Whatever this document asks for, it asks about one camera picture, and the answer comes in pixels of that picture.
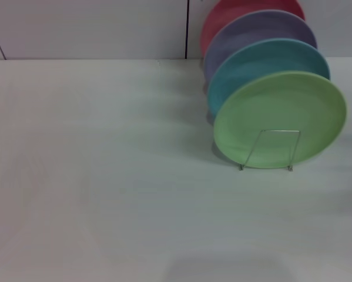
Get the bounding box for light blue round plate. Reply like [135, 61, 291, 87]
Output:
[206, 38, 331, 119]

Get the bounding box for purple round plate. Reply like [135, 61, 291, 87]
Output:
[203, 9, 318, 86]

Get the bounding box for green round plate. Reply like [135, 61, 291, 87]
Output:
[213, 70, 348, 171]

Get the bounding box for metal wire plate rack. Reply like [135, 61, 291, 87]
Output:
[239, 129, 301, 172]

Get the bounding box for red round plate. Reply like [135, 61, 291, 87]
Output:
[200, 0, 306, 59]

